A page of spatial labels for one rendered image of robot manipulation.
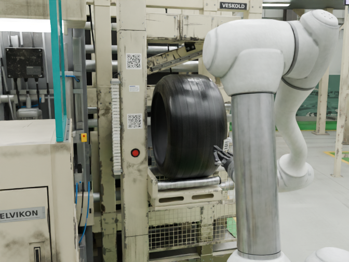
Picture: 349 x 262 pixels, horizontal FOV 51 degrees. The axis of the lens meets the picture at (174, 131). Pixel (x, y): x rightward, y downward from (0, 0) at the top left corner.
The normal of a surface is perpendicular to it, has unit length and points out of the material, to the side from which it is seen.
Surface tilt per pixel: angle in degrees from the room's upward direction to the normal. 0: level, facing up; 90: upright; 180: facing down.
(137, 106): 90
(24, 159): 90
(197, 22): 90
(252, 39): 75
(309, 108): 90
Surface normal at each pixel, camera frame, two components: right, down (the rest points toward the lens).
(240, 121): -0.73, 0.01
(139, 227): 0.26, 0.15
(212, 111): 0.25, -0.24
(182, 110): -0.02, -0.25
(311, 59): 0.32, 0.62
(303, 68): 0.26, 0.78
